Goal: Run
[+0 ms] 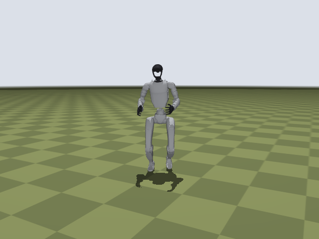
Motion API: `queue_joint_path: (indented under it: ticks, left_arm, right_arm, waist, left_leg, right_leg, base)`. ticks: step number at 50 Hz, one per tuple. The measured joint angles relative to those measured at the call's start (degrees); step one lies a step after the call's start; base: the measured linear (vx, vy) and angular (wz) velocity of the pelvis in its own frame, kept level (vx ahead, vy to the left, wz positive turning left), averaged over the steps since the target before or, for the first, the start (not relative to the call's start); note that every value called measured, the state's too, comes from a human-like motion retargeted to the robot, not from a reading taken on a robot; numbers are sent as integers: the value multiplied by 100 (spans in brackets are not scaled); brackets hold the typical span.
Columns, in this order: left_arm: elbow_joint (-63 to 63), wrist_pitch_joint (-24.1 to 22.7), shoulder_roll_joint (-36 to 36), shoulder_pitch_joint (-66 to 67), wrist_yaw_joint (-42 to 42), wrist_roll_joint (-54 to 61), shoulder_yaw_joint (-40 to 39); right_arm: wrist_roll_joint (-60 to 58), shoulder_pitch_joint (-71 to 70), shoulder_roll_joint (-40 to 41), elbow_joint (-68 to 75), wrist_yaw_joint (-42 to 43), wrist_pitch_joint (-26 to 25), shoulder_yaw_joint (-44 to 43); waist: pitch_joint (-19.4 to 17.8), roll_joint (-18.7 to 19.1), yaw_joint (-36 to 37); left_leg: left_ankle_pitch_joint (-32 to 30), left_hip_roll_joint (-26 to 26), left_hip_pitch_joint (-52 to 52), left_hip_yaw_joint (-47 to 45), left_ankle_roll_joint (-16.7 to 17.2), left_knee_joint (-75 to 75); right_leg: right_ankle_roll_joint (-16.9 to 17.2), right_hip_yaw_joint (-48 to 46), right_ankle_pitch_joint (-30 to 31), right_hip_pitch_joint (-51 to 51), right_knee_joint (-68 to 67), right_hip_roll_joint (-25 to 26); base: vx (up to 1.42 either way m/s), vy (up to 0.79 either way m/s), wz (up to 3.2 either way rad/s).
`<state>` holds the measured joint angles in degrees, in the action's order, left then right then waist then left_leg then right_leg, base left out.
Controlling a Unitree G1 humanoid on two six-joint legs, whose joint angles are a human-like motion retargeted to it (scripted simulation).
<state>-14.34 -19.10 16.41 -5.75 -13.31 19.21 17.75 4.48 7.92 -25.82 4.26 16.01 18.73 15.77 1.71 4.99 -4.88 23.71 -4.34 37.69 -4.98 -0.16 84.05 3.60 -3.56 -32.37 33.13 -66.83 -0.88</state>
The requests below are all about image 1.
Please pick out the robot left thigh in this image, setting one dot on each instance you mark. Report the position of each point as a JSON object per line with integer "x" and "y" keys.
{"x": 170, "y": 126}

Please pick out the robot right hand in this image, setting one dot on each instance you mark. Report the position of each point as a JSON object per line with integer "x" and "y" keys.
{"x": 140, "y": 108}

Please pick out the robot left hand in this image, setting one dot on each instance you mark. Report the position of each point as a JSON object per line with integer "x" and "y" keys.
{"x": 171, "y": 108}

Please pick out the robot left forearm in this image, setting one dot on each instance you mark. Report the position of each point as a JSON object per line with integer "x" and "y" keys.
{"x": 175, "y": 104}

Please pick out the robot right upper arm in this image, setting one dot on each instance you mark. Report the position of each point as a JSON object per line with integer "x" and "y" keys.
{"x": 144, "y": 92}

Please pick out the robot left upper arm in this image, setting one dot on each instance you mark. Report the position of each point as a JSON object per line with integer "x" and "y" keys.
{"x": 174, "y": 92}

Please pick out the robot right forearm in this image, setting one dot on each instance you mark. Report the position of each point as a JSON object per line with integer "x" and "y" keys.
{"x": 140, "y": 103}

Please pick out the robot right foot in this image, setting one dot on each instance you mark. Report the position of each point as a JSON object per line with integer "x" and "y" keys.
{"x": 151, "y": 166}

